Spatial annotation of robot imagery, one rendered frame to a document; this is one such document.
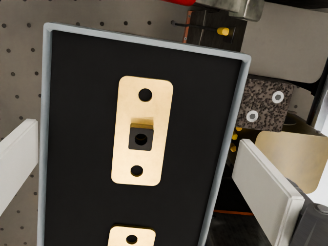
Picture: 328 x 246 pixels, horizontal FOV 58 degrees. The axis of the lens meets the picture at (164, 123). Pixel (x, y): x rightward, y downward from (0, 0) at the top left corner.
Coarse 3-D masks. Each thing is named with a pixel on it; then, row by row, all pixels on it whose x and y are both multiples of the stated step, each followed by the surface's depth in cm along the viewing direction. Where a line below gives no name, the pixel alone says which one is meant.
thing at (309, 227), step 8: (312, 208) 13; (320, 208) 13; (304, 216) 12; (312, 216) 12; (320, 216) 12; (304, 224) 12; (312, 224) 12; (320, 224) 12; (296, 232) 11; (304, 232) 11; (312, 232) 11; (320, 232) 11; (296, 240) 11; (304, 240) 11; (312, 240) 11; (320, 240) 11
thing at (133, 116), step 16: (128, 80) 20; (144, 80) 20; (160, 80) 21; (128, 96) 21; (160, 96) 21; (128, 112) 21; (144, 112) 21; (160, 112) 21; (128, 128) 22; (144, 128) 21; (160, 128) 22; (128, 144) 21; (144, 144) 21; (160, 144) 22; (128, 160) 22; (144, 160) 22; (160, 160) 23; (112, 176) 23; (128, 176) 23; (144, 176) 23; (160, 176) 23
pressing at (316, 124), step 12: (324, 72) 39; (324, 84) 39; (324, 96) 39; (312, 108) 41; (324, 108) 40; (312, 120) 41; (324, 120) 40; (324, 132) 41; (324, 180) 44; (312, 192) 45; (324, 192) 45; (324, 204) 45
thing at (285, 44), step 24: (192, 24) 53; (216, 24) 39; (240, 24) 30; (264, 24) 28; (288, 24) 28; (312, 24) 28; (240, 48) 29; (264, 48) 29; (288, 48) 29; (312, 48) 29; (264, 72) 30; (288, 72) 30; (312, 72) 30
